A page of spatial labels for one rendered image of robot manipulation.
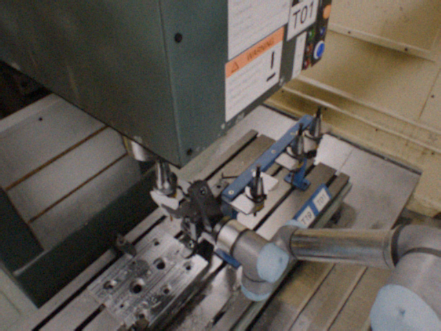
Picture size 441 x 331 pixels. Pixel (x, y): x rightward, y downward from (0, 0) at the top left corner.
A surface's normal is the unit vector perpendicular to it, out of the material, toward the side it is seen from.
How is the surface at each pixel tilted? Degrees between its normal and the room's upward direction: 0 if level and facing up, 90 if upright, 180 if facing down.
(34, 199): 90
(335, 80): 90
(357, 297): 8
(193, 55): 90
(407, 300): 26
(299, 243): 58
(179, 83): 90
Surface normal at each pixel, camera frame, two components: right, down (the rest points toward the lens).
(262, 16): 0.77, 0.44
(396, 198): -0.27, -0.42
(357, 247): -0.82, -0.11
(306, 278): 0.06, -0.78
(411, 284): -0.34, -0.83
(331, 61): -0.63, 0.55
